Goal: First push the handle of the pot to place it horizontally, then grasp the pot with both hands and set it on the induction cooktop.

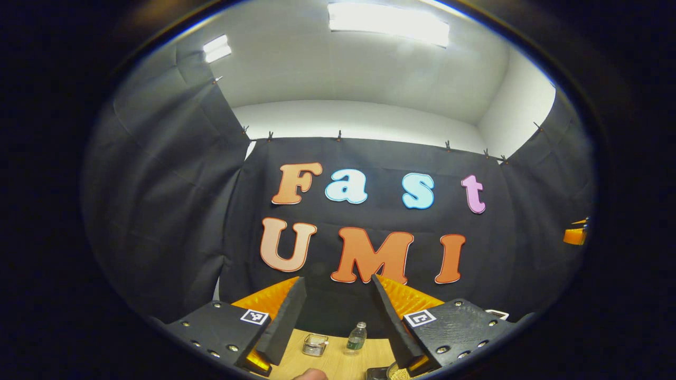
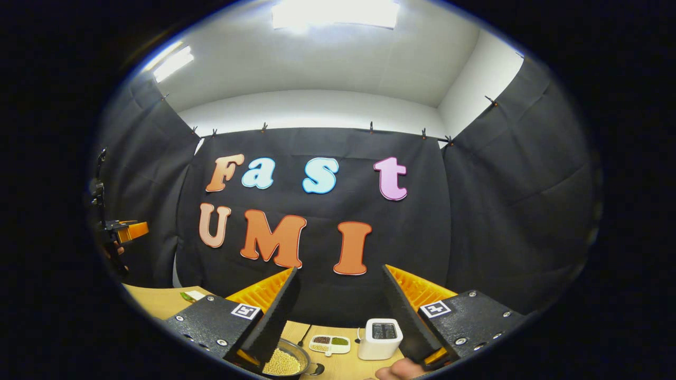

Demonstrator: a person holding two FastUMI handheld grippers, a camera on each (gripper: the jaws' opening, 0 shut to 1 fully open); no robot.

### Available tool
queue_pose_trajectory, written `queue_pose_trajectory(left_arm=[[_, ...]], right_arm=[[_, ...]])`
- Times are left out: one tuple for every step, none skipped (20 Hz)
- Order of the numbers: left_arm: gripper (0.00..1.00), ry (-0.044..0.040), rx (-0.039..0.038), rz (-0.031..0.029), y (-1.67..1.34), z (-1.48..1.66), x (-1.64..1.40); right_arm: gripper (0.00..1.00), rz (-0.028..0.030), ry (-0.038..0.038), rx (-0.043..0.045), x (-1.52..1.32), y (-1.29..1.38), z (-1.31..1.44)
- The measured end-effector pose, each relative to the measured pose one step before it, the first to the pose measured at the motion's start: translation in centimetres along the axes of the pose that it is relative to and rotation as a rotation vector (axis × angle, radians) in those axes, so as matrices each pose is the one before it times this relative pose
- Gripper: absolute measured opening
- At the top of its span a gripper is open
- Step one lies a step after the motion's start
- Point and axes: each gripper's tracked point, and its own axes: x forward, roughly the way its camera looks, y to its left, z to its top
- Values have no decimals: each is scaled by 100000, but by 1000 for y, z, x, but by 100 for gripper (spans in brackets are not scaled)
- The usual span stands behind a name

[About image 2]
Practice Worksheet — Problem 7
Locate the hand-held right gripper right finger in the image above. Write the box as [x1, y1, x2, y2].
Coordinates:
[381, 264, 529, 370]

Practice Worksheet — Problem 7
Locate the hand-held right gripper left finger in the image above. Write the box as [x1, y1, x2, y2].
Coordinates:
[164, 267, 301, 370]

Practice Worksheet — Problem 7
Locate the steel pot with soybeans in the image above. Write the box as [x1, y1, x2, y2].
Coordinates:
[261, 338, 325, 378]

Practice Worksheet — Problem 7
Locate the white toaster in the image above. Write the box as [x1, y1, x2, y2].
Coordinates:
[358, 318, 403, 361]

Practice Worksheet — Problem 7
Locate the white divided dish with beans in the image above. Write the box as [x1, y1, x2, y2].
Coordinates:
[309, 335, 351, 355]

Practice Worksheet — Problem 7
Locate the black backdrop cloth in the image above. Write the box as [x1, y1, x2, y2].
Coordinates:
[87, 53, 603, 328]

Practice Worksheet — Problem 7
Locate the row of small black clips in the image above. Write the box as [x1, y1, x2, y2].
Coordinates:
[161, 50, 526, 146]

